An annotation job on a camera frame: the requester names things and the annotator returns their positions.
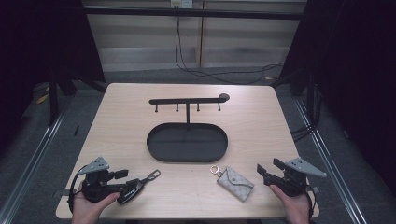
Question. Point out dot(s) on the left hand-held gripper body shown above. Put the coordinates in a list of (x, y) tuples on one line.
[(96, 183)]

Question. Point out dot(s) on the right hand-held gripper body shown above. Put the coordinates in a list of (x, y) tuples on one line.
[(292, 180)]

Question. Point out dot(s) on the black car key with clip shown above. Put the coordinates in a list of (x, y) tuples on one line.
[(130, 191)]

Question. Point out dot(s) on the person's left hand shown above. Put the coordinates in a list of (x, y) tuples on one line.
[(88, 210)]

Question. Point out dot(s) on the person's right hand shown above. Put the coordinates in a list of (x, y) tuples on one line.
[(294, 208)]

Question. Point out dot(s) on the grey patterned key pouch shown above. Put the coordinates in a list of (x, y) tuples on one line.
[(235, 184)]

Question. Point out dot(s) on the black key rack with tray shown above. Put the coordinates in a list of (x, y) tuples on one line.
[(186, 142)]

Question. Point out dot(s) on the black metal stand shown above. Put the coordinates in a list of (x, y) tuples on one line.
[(53, 99)]

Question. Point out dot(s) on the black curtain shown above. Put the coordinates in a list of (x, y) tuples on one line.
[(351, 77), (40, 46)]

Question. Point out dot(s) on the metal floor rail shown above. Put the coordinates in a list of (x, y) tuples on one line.
[(327, 155), (34, 155)]

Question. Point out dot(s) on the black horizontal frame bar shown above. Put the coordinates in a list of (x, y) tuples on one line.
[(193, 13)]

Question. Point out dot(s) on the white wall socket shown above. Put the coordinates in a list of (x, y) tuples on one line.
[(181, 3)]

